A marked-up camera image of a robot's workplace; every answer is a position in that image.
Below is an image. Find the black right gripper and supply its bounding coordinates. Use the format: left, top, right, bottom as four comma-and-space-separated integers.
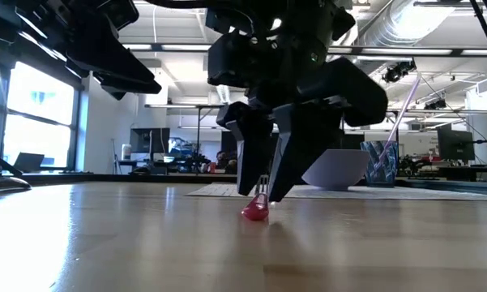
208, 15, 356, 203

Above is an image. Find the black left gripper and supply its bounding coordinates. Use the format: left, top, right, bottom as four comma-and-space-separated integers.
15, 0, 163, 101

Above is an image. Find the purple bowl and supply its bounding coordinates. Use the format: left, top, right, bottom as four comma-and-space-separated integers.
301, 148, 370, 191

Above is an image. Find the red-handled metal fork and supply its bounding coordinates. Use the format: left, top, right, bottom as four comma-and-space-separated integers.
241, 174, 271, 222

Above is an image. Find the dark glass cup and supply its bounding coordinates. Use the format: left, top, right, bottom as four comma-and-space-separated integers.
359, 140, 400, 187

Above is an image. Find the pink straw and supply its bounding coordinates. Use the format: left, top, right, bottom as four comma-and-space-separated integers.
374, 72, 423, 172

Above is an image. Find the person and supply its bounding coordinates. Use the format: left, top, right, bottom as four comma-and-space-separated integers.
215, 150, 238, 174

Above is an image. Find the black computer monitor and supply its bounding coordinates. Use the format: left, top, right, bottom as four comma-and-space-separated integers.
129, 127, 171, 154
436, 128, 476, 162

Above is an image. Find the large window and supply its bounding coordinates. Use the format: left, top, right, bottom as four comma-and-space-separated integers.
0, 60, 84, 171

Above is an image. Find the black laptop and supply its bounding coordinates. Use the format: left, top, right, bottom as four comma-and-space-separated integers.
14, 152, 45, 174

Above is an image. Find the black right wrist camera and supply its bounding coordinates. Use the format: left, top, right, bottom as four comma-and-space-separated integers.
299, 56, 389, 127

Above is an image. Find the silver ventilation duct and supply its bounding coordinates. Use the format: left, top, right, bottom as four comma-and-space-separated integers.
356, 0, 459, 48

